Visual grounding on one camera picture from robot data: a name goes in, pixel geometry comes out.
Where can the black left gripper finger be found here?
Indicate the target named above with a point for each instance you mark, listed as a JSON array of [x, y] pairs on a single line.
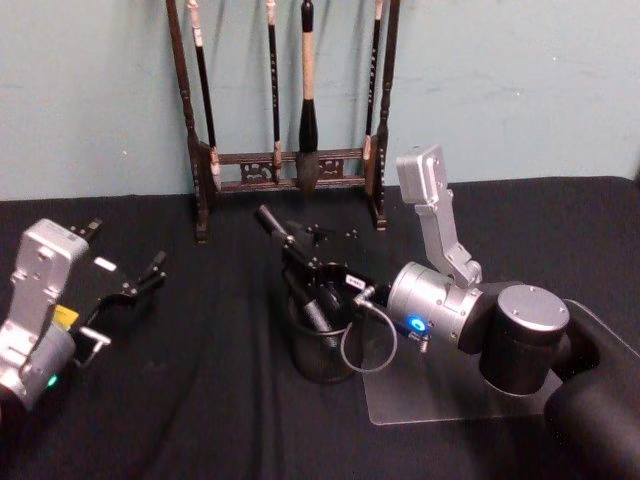
[[150, 275], [89, 228]]

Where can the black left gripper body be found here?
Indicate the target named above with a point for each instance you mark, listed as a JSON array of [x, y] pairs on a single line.
[[107, 282]]

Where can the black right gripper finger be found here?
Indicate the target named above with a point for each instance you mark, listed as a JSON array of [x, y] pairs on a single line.
[[325, 235], [302, 252]]

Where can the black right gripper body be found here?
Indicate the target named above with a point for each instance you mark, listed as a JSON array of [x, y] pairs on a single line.
[[372, 295]]

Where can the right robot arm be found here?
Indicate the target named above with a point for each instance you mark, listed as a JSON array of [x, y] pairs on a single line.
[[530, 325]]

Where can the black mesh pen cup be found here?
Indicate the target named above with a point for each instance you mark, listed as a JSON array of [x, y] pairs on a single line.
[[320, 360]]

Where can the dark wooden brush rack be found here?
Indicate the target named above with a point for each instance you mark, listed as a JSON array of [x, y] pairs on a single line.
[[295, 156]]

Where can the clear plastic board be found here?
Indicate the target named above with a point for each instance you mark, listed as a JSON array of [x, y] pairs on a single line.
[[425, 395]]

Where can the thin black calligraphy brush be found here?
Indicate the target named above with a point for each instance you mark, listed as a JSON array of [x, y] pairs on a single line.
[[273, 85], [372, 85], [205, 85]]

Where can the black table cloth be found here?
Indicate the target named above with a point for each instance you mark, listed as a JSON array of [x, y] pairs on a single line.
[[200, 425]]

